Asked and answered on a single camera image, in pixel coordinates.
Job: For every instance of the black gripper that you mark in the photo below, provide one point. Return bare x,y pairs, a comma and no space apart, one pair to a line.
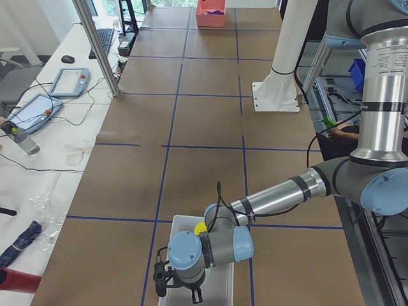
190,285

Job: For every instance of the yellow plastic cup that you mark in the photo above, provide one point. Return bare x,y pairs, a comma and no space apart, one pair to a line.
200,228

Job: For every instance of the purple microfiber cloth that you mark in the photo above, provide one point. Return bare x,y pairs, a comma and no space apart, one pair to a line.
214,12

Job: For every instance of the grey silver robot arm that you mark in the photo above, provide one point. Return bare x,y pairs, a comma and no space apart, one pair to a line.
373,176

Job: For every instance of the black power adapter box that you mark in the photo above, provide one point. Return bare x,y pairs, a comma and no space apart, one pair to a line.
126,44

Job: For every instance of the translucent white plastic bin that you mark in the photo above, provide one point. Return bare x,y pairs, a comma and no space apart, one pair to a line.
188,255

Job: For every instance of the clear plastic bag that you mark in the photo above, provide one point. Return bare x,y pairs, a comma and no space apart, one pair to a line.
50,213

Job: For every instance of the red cylinder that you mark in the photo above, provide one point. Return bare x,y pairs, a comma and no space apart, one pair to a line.
12,280

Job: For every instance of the dark blue folded umbrella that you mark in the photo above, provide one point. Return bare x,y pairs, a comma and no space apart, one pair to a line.
23,241

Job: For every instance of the lower teach pendant tablet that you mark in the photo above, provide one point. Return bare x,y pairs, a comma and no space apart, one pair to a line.
35,113

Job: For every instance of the teach pendant tablet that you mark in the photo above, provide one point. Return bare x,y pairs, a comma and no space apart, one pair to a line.
70,82
35,113

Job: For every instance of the grey spray bottle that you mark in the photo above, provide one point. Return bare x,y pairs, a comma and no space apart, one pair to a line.
20,137

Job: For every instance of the upper teach pendant tablet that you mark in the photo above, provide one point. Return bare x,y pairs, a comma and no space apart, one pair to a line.
70,82

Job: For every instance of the black computer mouse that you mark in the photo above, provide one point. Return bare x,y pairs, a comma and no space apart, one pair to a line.
67,59

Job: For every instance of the black keyboard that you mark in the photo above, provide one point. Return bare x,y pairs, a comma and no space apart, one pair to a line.
106,36

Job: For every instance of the grey office chair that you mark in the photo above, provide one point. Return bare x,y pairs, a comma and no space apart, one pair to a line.
16,82

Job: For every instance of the pink plastic bin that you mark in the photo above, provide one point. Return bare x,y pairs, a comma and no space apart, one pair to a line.
204,20

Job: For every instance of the blue storage bin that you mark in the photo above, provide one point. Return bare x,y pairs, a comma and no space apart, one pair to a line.
357,72

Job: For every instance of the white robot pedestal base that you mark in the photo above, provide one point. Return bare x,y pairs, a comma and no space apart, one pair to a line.
277,92

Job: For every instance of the green tool handle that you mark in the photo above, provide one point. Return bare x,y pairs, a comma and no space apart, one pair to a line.
328,123

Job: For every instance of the aluminium frame post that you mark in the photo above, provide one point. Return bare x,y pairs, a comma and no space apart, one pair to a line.
96,45

